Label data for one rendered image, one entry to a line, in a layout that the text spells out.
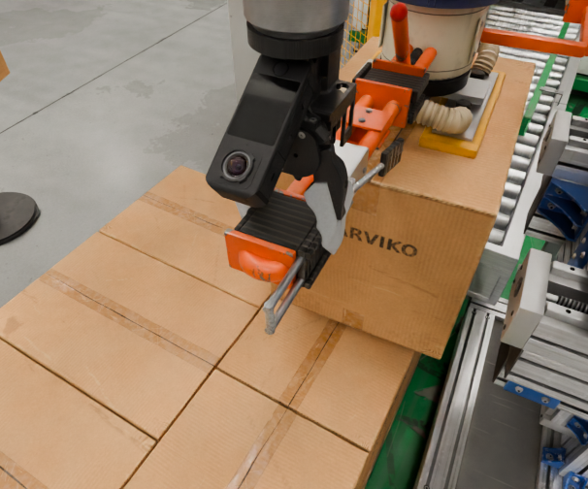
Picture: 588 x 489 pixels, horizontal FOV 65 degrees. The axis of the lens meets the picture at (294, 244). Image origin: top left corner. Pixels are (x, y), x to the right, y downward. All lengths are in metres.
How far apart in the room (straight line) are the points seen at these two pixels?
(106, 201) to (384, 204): 1.96
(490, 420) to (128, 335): 1.05
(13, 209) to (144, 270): 1.39
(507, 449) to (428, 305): 0.71
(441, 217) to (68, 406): 0.89
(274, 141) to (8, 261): 2.17
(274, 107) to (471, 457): 1.27
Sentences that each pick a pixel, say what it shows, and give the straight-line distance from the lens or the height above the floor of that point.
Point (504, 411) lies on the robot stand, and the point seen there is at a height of 0.21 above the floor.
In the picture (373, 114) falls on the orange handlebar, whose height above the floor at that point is 1.21.
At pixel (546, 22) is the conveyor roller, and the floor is 0.53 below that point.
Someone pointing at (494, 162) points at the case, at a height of 1.07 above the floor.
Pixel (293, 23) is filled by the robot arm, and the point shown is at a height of 1.42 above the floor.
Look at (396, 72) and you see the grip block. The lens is 0.77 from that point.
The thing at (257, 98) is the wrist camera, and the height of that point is 1.36.
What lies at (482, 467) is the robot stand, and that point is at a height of 0.21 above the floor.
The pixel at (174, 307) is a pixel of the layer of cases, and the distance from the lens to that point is 1.27.
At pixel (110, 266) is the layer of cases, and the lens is 1.43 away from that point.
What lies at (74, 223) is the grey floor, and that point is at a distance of 2.50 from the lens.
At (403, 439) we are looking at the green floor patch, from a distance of 1.68.
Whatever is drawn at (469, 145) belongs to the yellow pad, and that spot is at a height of 1.09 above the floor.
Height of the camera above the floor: 1.53
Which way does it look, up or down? 45 degrees down
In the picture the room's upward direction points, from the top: straight up
